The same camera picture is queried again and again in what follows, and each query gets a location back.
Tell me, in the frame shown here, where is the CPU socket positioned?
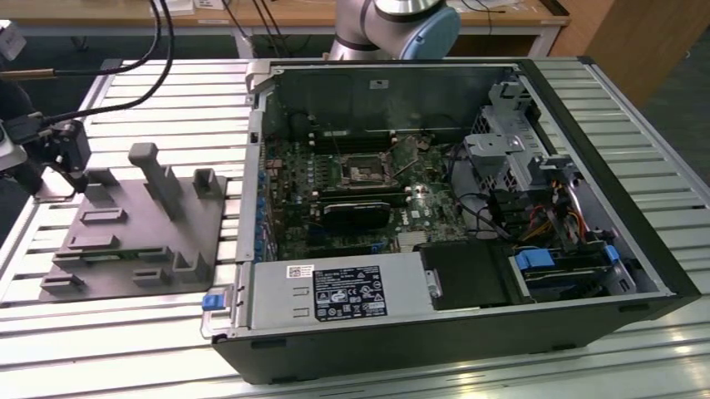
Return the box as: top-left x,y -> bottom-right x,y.
338,153 -> 398,186

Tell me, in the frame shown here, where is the grey parts rack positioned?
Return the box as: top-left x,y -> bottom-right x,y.
36,142 -> 229,301

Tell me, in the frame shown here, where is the silver power supply with label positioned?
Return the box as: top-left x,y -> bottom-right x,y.
243,253 -> 434,332

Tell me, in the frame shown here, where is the black graphics card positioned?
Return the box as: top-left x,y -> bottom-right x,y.
319,200 -> 394,233

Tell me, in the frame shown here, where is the metal socket cover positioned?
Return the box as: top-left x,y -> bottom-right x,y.
391,135 -> 433,163

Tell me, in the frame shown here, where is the silver chipset heatsink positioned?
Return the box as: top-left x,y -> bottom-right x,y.
397,232 -> 434,253

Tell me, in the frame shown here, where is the green motherboard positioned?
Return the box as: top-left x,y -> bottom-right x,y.
258,132 -> 473,263

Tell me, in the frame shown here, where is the silver metal disk cage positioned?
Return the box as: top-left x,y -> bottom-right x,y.
463,81 -> 556,192

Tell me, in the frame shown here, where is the black PC case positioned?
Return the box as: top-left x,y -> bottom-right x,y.
210,56 -> 701,386

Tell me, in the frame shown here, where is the black plastic cover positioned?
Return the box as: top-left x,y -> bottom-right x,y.
415,239 -> 521,312

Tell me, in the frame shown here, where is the hard disk in blue carrier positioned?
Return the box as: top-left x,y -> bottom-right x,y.
513,247 -> 621,292

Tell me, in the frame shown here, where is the wooden cabinet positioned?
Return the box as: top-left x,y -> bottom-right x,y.
554,0 -> 710,107

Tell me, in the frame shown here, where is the thick black sheathed cable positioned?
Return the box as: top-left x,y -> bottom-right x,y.
38,0 -> 179,126

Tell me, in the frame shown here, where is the thin black cable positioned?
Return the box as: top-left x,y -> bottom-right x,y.
253,0 -> 293,57

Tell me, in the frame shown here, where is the black wire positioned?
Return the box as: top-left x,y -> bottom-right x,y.
449,143 -> 517,242

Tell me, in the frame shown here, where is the orange and yellow wire bundle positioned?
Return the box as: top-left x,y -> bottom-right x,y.
521,207 -> 589,242

